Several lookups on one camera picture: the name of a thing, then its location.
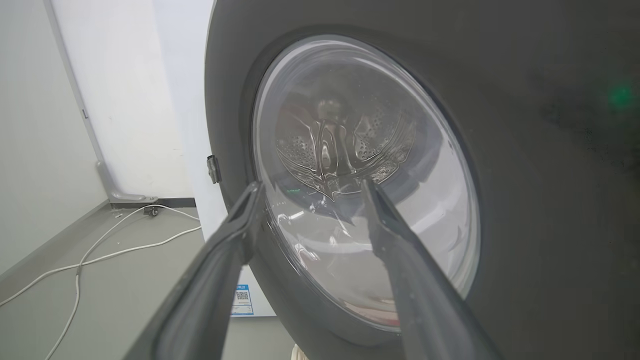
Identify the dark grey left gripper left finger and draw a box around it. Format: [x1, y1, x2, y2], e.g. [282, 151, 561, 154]
[124, 181, 266, 360]

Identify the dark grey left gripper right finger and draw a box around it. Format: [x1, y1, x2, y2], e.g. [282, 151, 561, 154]
[361, 178, 502, 360]

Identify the grey washing machine door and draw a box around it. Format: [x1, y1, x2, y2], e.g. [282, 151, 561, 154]
[204, 0, 640, 360]

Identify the white washing machine body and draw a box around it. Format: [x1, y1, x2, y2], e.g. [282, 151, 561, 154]
[152, 0, 277, 318]

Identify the blue QR code sticker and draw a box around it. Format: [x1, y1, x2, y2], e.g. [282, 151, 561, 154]
[230, 284, 254, 317]

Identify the white partition panel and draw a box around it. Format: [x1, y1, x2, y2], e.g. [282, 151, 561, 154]
[50, 0, 197, 201]

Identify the white cable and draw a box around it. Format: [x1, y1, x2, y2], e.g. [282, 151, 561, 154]
[44, 204, 201, 360]
[0, 226, 203, 307]

